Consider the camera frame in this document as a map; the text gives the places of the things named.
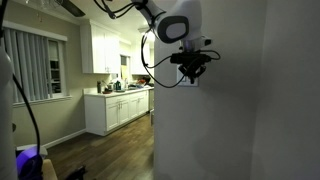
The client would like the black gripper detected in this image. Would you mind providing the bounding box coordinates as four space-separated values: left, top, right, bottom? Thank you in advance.
177 62 208 85

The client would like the purple lit robot base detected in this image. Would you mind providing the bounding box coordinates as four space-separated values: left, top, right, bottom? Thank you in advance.
15 147 45 180

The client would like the green bottle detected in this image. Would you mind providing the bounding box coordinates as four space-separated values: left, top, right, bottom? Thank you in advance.
114 79 123 92

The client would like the white kitchen base cabinet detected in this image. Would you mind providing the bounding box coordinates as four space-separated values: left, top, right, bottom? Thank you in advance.
83 87 155 137

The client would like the dark ceiling fan blade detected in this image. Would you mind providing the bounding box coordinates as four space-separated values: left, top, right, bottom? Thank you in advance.
59 0 87 18

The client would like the small black object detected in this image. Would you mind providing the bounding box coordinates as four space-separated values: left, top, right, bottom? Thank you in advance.
64 165 88 180

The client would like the window with vertical blinds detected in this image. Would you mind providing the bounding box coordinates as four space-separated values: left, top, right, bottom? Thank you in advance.
0 20 73 108

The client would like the tan cushion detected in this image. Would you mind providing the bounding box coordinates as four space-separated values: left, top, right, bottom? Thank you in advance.
41 158 60 180

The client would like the white robot stand column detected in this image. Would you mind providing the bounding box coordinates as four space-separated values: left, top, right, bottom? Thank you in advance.
0 45 18 180

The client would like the white wall switch plate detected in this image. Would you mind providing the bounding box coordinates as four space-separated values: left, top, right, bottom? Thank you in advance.
176 64 200 88

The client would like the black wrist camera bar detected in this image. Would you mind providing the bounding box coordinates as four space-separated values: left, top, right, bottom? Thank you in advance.
169 50 213 66

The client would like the black looping arm cable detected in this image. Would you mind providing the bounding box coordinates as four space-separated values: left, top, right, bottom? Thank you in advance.
140 29 222 90

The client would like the small white wall cabinet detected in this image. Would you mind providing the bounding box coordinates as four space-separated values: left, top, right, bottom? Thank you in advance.
130 40 155 76

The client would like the large white wall cabinet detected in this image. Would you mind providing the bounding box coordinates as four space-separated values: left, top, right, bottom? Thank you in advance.
79 19 121 75

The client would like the black overhead arm cable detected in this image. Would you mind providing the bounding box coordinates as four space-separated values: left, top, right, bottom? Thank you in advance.
92 0 149 20

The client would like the black hanging stand cable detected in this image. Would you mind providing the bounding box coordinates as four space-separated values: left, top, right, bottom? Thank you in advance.
0 0 42 158

